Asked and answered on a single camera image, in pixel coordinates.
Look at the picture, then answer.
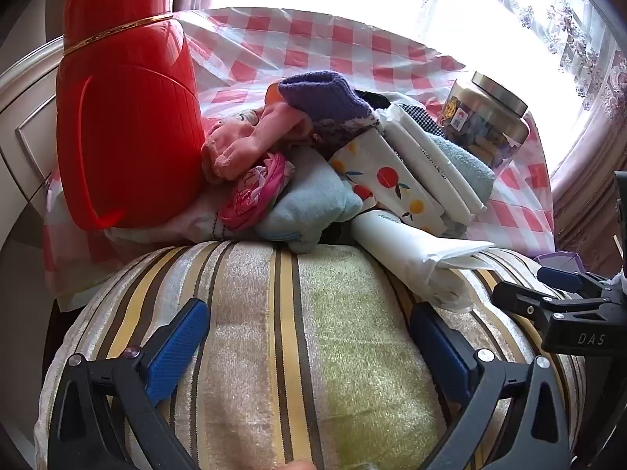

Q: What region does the light blue towel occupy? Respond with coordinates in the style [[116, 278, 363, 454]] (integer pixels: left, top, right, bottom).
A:
[[431, 134, 495, 201], [255, 146, 363, 254]]

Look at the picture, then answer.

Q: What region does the pink floral cloth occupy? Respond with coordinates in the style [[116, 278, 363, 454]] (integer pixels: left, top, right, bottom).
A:
[[218, 152, 295, 230]]

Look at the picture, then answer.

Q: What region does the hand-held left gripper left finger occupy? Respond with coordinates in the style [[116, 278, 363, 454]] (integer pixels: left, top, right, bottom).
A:
[[47, 298, 210, 470]]

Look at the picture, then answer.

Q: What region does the clear jar with metal lid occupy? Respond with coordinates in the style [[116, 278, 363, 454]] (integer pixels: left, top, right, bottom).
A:
[[437, 71, 532, 179]]

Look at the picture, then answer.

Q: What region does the red white checked tablecloth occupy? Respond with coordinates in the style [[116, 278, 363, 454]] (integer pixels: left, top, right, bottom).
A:
[[42, 7, 556, 311]]

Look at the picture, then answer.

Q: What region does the pink fleece towel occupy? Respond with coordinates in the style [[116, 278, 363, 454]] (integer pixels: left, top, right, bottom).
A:
[[201, 83, 317, 184]]

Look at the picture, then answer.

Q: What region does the pale pink cloth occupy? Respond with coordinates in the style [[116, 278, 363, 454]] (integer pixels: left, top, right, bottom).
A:
[[105, 201, 231, 246]]

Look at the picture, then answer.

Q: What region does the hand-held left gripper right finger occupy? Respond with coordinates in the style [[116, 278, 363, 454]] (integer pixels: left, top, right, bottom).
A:
[[410, 302, 571, 470]]

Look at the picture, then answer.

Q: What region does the white paper roll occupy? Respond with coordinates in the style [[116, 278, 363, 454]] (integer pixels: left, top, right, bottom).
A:
[[350, 210, 495, 309]]

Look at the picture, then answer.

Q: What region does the dark checked cloth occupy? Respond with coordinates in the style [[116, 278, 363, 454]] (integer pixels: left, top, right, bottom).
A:
[[353, 89, 446, 140]]

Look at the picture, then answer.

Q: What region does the fruit print cloth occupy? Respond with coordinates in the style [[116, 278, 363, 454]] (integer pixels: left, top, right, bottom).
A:
[[328, 132, 446, 235]]

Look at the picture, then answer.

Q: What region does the purple knit sock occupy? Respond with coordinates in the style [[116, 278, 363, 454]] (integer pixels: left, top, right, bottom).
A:
[[278, 71, 380, 155]]

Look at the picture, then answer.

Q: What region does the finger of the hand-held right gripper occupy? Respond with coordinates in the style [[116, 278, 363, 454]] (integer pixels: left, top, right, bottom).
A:
[[492, 281, 611, 334], [536, 265, 613, 300]]

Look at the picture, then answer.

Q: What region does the white cabinet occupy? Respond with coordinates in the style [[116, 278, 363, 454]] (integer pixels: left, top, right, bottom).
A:
[[0, 34, 67, 255]]

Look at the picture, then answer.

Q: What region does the striped tasselled cushion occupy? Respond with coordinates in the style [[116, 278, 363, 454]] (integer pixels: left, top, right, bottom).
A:
[[33, 240, 589, 470]]

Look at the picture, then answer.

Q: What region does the white lace curtain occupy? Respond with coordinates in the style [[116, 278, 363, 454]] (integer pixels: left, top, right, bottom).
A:
[[421, 0, 618, 118]]

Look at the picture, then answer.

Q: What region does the red plastic thermos jug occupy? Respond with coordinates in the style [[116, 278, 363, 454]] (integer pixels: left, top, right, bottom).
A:
[[55, 0, 207, 232]]

